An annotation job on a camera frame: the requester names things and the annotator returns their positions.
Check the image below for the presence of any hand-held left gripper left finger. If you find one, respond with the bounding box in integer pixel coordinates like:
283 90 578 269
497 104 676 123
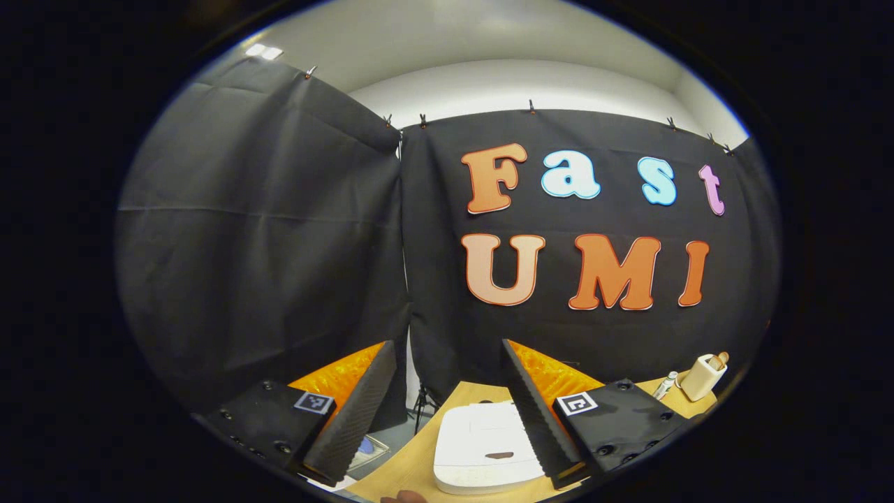
192 340 397 488

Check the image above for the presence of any black backdrop cloth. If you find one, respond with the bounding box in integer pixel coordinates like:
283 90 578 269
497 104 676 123
115 56 782 434

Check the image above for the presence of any white paper sheet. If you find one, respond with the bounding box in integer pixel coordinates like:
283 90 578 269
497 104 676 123
304 472 360 493

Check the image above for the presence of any white rice cooker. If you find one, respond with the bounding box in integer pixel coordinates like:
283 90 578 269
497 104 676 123
433 402 547 495

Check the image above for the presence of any white toaster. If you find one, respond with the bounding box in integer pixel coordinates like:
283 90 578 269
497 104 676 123
680 354 729 402

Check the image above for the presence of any black tripod stand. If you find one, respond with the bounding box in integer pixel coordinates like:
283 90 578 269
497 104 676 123
411 383 439 435

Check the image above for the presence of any row of cloth clips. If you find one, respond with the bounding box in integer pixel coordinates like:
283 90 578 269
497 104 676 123
304 65 735 154

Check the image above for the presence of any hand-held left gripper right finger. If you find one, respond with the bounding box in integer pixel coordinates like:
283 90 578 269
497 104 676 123
500 339 691 490

